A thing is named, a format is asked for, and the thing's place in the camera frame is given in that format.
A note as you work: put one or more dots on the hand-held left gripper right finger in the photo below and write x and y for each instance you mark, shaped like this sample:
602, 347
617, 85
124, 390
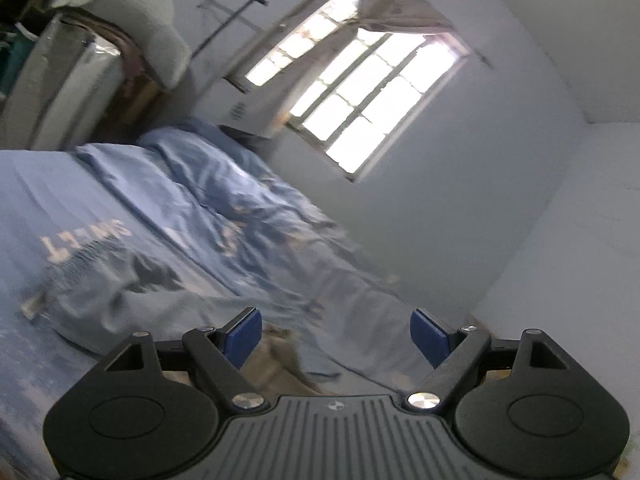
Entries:
430, 337

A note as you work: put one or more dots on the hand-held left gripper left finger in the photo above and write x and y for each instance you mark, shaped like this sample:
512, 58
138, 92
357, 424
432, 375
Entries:
242, 337

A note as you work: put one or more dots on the beige garment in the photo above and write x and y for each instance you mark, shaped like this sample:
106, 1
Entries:
285, 360

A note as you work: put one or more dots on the printed blue duvet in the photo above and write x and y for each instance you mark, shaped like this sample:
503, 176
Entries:
225, 200

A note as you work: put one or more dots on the cardboard box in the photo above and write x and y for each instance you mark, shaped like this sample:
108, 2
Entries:
137, 100

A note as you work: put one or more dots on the pink cloth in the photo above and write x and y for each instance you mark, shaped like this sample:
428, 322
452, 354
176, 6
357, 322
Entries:
132, 60

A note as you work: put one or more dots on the white printed curtain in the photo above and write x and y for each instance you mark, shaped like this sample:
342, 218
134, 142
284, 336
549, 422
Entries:
395, 5

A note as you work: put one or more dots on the teal bag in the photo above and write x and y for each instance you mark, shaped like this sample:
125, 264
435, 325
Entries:
12, 65

